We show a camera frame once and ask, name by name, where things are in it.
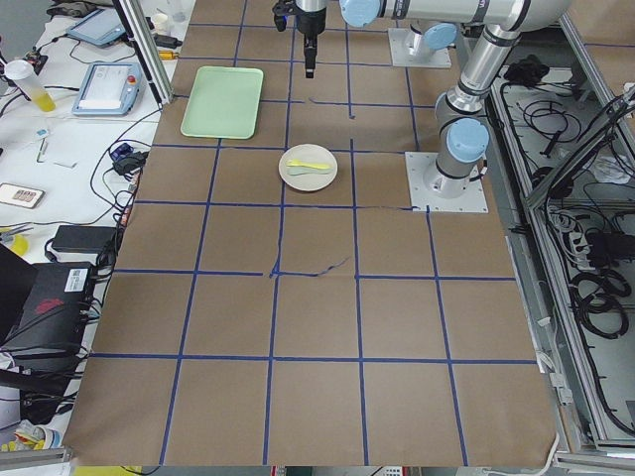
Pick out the teach pendant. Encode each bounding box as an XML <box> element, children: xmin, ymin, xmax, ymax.
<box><xmin>66</xmin><ymin>9</ymin><xmax>125</xmax><ymax>48</ymax></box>
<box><xmin>71</xmin><ymin>62</ymin><xmax>143</xmax><ymax>116</ymax></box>

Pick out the bottle with yellow liquid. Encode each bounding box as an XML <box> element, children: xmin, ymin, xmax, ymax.
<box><xmin>4</xmin><ymin>59</ymin><xmax>56</xmax><ymax>112</ymax></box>

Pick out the far teach pendant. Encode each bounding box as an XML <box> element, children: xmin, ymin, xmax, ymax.
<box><xmin>66</xmin><ymin>9</ymin><xmax>125</xmax><ymax>48</ymax></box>

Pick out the near teach pendant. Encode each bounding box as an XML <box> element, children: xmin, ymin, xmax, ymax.
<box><xmin>71</xmin><ymin>62</ymin><xmax>143</xmax><ymax>116</ymax></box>

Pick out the black computer box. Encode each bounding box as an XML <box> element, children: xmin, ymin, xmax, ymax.
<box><xmin>1</xmin><ymin>246</ymin><xmax>96</xmax><ymax>397</ymax></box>

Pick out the white paper cup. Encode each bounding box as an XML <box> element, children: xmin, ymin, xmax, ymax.
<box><xmin>150</xmin><ymin>12</ymin><xmax>171</xmax><ymax>36</ymax></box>

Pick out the yellow screwdriver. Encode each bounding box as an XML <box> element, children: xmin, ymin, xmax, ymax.
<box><xmin>158</xmin><ymin>50</ymin><xmax>180</xmax><ymax>60</ymax></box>

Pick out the yellow plastic fork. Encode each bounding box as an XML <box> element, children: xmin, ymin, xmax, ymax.
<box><xmin>286</xmin><ymin>159</ymin><xmax>331</xmax><ymax>173</ymax></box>

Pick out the beige round plate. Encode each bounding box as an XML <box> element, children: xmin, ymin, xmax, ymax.
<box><xmin>279</xmin><ymin>144</ymin><xmax>338</xmax><ymax>192</ymax></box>

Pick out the aluminium frame post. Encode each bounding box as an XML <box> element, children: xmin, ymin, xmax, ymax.
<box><xmin>113</xmin><ymin>0</ymin><xmax>174</xmax><ymax>106</ymax></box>

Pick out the pale green spoon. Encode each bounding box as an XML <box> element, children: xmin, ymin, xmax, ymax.
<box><xmin>287</xmin><ymin>167</ymin><xmax>321</xmax><ymax>177</ymax></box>

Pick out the black power adapter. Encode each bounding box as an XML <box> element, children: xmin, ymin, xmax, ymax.
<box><xmin>51</xmin><ymin>225</ymin><xmax>115</xmax><ymax>254</ymax></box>

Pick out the light green tray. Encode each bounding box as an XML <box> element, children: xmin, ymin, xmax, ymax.
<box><xmin>181</xmin><ymin>65</ymin><xmax>264</xmax><ymax>140</ymax></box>

